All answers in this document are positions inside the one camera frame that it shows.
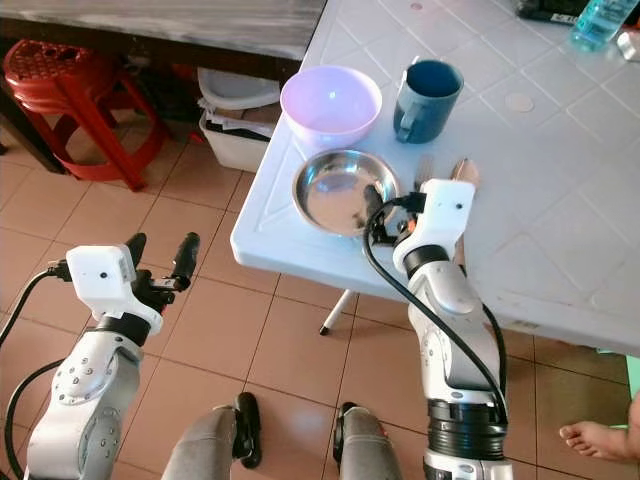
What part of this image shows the round steel plate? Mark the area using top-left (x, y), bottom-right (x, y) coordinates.
top-left (292, 150), bottom-right (401, 238)

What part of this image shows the steel fork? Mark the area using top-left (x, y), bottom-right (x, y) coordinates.
top-left (413, 153), bottom-right (435, 191)

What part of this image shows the brown spoon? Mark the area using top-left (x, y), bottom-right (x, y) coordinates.
top-left (450, 158), bottom-right (480, 187)

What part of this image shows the white table leg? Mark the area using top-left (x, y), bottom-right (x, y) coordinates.
top-left (320, 290), bottom-right (359, 336)

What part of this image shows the purple plastic bowl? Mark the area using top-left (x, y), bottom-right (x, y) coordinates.
top-left (280, 65), bottom-right (384, 151)

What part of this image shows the blue mug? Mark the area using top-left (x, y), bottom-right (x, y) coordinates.
top-left (393, 58), bottom-right (465, 144)

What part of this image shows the white plastic bin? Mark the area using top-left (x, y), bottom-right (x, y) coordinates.
top-left (200, 112), bottom-right (276, 173)

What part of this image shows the white plastic table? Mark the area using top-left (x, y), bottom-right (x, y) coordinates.
top-left (230, 0), bottom-right (640, 357)

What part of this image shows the black left robot foot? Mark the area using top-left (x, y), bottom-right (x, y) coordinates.
top-left (232, 391), bottom-right (263, 469)

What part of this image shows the black robot foot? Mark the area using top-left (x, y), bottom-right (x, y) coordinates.
top-left (232, 391), bottom-right (263, 469)
top-left (332, 402), bottom-right (361, 471)

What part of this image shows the grey left robot leg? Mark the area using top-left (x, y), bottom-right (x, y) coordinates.
top-left (160, 405), bottom-right (241, 480)

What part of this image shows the grey robot leg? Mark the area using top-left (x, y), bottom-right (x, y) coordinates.
top-left (160, 405), bottom-right (241, 480)
top-left (345, 408), bottom-right (406, 480)

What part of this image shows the round table hole cap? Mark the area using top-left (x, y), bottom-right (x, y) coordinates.
top-left (505, 93), bottom-right (536, 113)

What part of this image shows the white plastic basin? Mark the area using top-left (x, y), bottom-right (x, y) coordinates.
top-left (198, 68), bottom-right (286, 111)

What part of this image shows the red plastic stool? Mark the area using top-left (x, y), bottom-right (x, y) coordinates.
top-left (3, 38), bottom-right (169, 191)

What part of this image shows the black right robot foot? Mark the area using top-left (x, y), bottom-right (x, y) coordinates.
top-left (332, 402), bottom-right (361, 471)

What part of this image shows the grey wooden table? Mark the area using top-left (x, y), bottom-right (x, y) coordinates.
top-left (0, 0), bottom-right (327, 176)

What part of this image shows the grey right robot leg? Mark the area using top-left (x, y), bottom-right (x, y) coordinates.
top-left (345, 408), bottom-right (406, 480)

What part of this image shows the black flat device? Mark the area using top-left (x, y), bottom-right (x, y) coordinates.
top-left (518, 0), bottom-right (586, 23)

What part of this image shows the clear teal water bottle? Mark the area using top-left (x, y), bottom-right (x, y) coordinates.
top-left (570, 0), bottom-right (639, 53)

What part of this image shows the bare person foot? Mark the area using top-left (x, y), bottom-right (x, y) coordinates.
top-left (558, 420), bottom-right (640, 463)

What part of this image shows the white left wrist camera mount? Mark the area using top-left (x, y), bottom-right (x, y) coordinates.
top-left (65, 245), bottom-right (164, 336)

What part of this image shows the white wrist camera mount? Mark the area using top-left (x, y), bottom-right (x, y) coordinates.
top-left (395, 178), bottom-right (476, 266)
top-left (65, 245), bottom-right (164, 336)

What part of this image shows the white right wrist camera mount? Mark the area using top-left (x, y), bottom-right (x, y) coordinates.
top-left (395, 178), bottom-right (476, 266)

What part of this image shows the long black left arm cable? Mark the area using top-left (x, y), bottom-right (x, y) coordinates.
top-left (0, 262), bottom-right (73, 346)

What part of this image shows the short black left arm cable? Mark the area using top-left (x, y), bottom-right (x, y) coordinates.
top-left (4, 358), bottom-right (81, 480)

